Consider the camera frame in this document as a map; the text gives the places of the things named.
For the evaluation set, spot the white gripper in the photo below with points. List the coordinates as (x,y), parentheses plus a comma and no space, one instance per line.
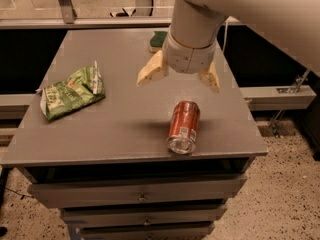
(189,58)

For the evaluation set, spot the red coke can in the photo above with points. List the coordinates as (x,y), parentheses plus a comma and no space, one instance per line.
(182,136)

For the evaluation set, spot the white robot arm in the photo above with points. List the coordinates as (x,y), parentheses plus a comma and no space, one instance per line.
(293,26)

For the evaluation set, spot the green yellow sponge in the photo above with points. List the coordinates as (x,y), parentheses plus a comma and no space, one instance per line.
(157,40)

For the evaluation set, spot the green chip bag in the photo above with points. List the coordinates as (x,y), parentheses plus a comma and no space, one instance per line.
(82,88)

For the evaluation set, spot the grey drawer cabinet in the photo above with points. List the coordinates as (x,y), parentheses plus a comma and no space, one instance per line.
(124,136)

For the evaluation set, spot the grey metal railing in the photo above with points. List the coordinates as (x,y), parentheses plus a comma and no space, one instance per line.
(41,14)

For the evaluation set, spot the bottom grey drawer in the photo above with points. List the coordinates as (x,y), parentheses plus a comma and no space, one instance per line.
(153,232)

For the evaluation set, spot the grey drawer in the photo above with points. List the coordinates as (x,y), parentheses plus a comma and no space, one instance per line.
(137,191)
(153,232)
(144,216)

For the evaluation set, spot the top grey drawer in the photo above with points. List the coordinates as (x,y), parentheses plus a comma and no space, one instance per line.
(137,191)

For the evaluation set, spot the middle grey drawer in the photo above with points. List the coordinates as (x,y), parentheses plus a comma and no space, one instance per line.
(144,216)

